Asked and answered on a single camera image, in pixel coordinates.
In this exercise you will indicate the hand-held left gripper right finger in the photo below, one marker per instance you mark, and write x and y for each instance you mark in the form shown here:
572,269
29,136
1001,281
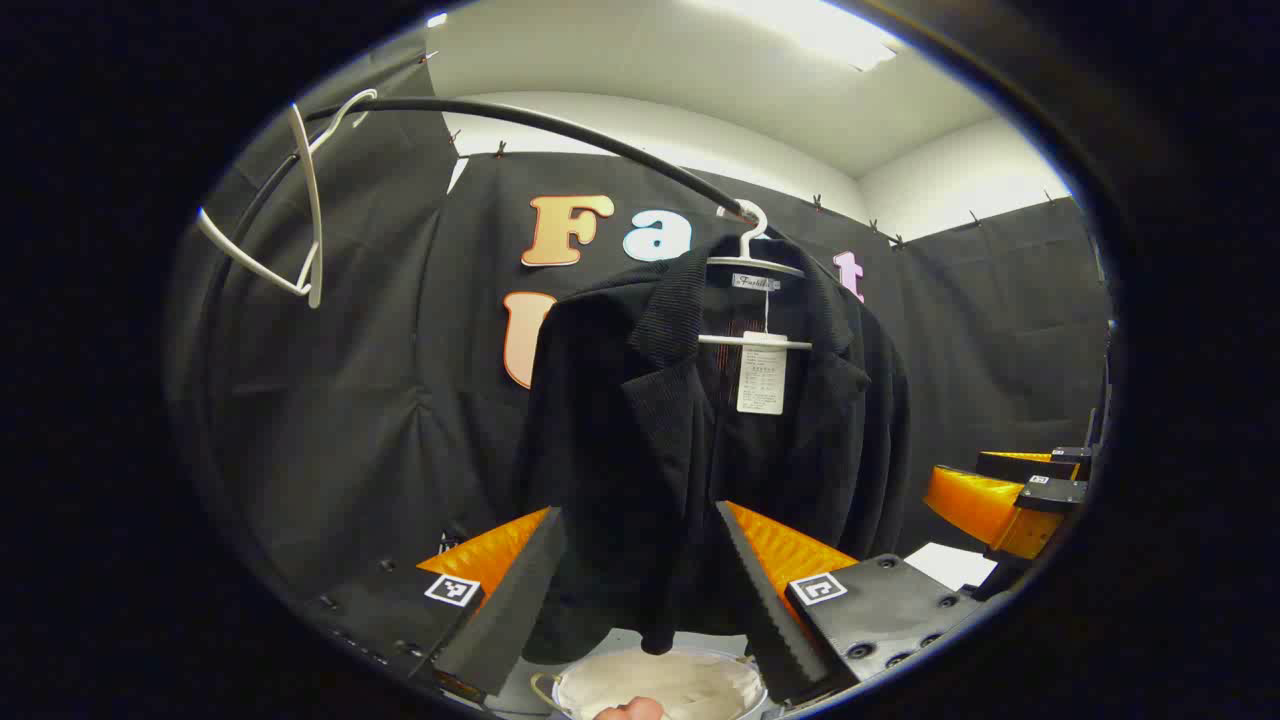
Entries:
765,600

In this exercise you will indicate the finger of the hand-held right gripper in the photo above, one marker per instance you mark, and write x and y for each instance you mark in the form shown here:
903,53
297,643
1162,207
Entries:
1030,462
975,505

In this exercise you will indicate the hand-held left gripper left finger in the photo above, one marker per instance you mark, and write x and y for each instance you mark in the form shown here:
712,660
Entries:
520,590

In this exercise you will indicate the white laundry hamper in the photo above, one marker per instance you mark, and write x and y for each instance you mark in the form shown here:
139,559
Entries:
660,685

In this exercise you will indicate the white jacket hanger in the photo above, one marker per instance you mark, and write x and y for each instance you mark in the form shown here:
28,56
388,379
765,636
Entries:
760,342

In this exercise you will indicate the empty white hanger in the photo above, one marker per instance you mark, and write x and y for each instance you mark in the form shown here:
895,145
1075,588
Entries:
312,200

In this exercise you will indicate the black metal clothes rack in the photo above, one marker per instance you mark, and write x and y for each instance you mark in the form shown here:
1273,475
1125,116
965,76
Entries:
560,125

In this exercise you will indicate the white paper hang tag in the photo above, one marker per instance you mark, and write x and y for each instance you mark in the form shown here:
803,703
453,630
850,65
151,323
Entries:
762,385

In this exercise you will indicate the black backdrop cloth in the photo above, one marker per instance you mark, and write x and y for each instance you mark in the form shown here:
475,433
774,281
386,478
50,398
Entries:
380,400

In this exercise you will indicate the large ceiling light panel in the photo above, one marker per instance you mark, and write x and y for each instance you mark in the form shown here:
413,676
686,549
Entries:
810,28

